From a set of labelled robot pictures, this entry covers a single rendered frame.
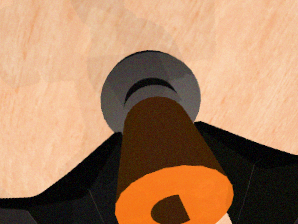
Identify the orange knob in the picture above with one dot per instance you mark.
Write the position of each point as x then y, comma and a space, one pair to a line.
168, 175

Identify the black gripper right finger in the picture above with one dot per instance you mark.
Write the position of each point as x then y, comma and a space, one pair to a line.
264, 179

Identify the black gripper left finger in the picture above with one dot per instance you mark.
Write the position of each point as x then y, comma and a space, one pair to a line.
87, 195

